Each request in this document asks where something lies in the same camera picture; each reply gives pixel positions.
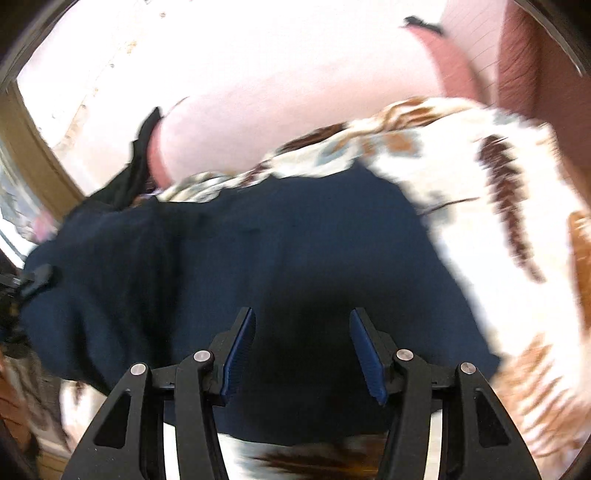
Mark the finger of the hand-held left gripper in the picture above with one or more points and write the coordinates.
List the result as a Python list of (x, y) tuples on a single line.
[(41, 278)]

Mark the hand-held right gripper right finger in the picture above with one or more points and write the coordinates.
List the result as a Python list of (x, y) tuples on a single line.
[(369, 355)]

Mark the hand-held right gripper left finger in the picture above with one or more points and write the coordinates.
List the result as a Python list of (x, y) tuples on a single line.
[(238, 355)]

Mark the navy zip jacket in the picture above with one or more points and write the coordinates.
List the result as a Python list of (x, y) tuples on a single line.
[(277, 249)]

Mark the black garment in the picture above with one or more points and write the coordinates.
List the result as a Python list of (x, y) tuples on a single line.
[(129, 180)]

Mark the leaf print blanket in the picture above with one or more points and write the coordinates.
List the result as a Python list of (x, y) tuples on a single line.
[(461, 152)]

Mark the pink brown sofa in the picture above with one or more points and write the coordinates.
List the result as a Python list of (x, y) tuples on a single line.
[(300, 115)]

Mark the small black clip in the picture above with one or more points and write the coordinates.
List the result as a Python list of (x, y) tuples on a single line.
[(422, 24)]

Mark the wooden door frame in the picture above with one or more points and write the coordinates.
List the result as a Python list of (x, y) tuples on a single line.
[(37, 152)]

